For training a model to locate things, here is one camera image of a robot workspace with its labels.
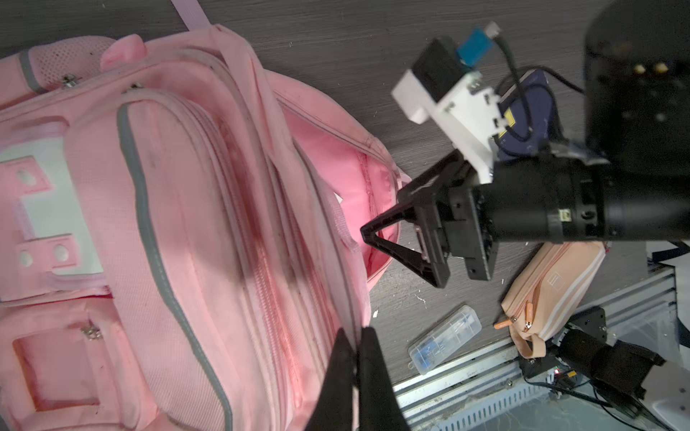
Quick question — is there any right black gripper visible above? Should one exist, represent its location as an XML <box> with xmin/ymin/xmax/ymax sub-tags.
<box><xmin>360</xmin><ymin>150</ymin><xmax>498</xmax><ymax>288</ymax></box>

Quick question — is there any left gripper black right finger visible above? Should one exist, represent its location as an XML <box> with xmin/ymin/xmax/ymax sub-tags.
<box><xmin>358</xmin><ymin>327</ymin><xmax>411</xmax><ymax>431</ymax></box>

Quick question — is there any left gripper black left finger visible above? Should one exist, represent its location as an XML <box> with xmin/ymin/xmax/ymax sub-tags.
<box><xmin>305</xmin><ymin>329</ymin><xmax>356</xmax><ymax>431</ymax></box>

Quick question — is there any dark navy notebook yellow label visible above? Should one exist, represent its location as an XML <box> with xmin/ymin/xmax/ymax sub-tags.
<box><xmin>494</xmin><ymin>70</ymin><xmax>557</xmax><ymax>161</ymax></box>

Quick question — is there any pink school backpack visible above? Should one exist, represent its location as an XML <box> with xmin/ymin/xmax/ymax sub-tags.
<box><xmin>1</xmin><ymin>1</ymin><xmax>409</xmax><ymax>430</ymax></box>

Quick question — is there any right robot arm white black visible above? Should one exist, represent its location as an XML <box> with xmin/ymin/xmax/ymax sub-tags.
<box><xmin>361</xmin><ymin>1</ymin><xmax>689</xmax><ymax>288</ymax></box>

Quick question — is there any clear plastic ruler case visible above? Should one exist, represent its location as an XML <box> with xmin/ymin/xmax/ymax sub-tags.
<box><xmin>408</xmin><ymin>305</ymin><xmax>483</xmax><ymax>375</ymax></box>

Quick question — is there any peach pink pencil case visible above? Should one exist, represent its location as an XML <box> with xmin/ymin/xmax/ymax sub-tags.
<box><xmin>494</xmin><ymin>242</ymin><xmax>607</xmax><ymax>359</ymax></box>

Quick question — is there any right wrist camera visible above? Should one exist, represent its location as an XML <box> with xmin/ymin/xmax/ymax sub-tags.
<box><xmin>392</xmin><ymin>22</ymin><xmax>507</xmax><ymax>184</ymax></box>

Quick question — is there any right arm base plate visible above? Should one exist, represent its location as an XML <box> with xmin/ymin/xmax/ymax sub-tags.
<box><xmin>519</xmin><ymin>307</ymin><xmax>666</xmax><ymax>402</ymax></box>

